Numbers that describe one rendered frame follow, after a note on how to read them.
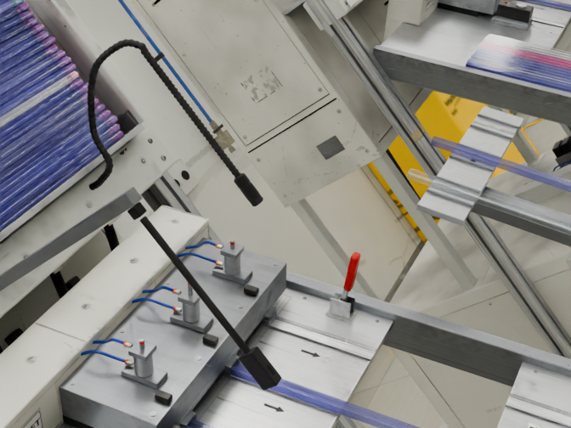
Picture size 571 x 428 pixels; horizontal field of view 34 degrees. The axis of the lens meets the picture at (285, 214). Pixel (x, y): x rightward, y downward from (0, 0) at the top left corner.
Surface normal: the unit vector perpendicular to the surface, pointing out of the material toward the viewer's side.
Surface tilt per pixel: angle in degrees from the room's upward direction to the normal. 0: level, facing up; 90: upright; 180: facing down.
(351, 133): 90
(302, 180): 90
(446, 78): 90
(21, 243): 90
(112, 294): 42
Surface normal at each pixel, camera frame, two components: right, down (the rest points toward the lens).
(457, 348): -0.43, 0.50
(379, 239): 0.69, -0.36
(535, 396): 0.03, -0.83
